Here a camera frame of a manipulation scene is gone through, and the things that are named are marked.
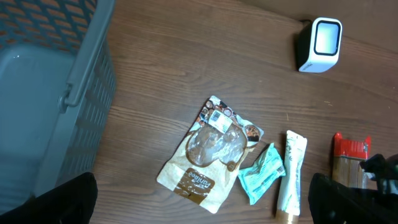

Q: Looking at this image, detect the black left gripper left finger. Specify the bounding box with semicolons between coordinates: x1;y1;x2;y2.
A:
1;172;98;224

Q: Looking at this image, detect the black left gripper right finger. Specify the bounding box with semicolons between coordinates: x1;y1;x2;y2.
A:
308;173;397;224

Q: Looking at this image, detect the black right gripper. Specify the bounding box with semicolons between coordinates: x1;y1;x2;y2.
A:
360;154;397;195

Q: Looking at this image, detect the orange spaghetti packet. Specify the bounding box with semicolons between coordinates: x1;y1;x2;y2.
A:
332;133;371;189

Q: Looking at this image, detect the white tube with gold cap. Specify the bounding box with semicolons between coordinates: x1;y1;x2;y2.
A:
275;130;308;224

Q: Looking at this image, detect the mint green wipes packet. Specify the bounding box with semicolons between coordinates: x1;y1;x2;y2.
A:
238;143;286;205

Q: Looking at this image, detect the brown clear snack bag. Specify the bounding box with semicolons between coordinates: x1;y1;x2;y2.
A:
157;96;264;213

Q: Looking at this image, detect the white barcode scanner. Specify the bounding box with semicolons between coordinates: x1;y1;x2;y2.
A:
295;17;343;73

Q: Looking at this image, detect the grey plastic mesh basket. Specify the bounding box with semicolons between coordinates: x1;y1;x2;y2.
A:
1;0;116;213

